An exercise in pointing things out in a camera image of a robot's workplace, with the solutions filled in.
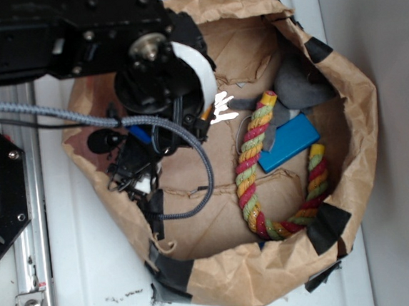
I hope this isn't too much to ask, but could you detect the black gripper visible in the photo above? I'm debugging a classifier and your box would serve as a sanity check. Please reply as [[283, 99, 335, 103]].
[[114, 11, 218, 142]]

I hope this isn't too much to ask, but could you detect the silver key bunch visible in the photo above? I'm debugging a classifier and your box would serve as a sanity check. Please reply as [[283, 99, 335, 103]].
[[211, 91, 239, 124]]

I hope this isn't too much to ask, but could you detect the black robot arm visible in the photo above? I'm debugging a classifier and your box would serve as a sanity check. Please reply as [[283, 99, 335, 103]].
[[0, 0, 216, 141]]

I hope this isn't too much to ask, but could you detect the grey plush toy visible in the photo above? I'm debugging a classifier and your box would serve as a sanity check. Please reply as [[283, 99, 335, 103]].
[[223, 50, 341, 155]]

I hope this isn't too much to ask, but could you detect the blue rectangular block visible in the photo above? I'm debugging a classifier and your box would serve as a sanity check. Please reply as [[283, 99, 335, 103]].
[[258, 114, 320, 173]]

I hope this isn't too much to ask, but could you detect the brown paper lined bin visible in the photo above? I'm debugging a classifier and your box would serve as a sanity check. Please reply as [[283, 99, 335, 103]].
[[62, 0, 378, 306]]

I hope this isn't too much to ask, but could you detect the multicolour twisted rope toy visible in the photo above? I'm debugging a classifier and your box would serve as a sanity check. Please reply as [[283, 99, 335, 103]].
[[236, 91, 329, 240]]

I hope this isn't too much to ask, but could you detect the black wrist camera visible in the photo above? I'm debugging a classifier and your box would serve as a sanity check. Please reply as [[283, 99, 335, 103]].
[[87, 125, 161, 202]]

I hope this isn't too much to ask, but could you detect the grey braided cable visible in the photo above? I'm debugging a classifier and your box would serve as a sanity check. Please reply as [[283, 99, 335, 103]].
[[0, 80, 218, 236]]

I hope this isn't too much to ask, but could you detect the thin black cable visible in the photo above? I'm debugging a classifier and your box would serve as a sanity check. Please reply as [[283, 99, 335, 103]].
[[0, 106, 85, 135]]

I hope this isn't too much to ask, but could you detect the aluminium extrusion rail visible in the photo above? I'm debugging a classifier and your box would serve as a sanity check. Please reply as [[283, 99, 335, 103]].
[[0, 81, 56, 306]]

